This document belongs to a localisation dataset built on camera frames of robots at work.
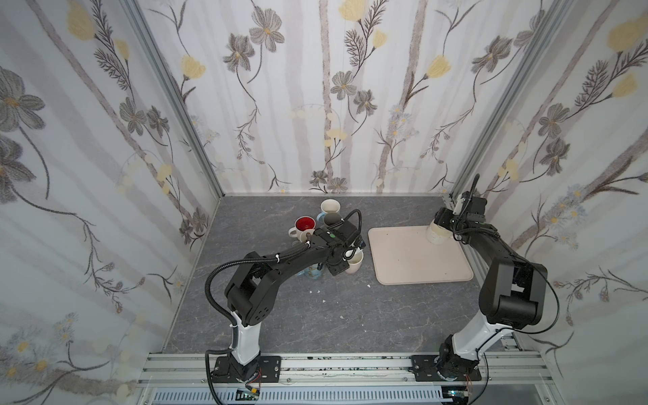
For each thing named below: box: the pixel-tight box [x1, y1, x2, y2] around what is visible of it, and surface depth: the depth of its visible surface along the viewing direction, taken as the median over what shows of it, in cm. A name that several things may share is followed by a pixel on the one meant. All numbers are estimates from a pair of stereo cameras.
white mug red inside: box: [287, 215, 317, 243], surface depth 103 cm
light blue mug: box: [316, 198, 342, 224], surface depth 106 cm
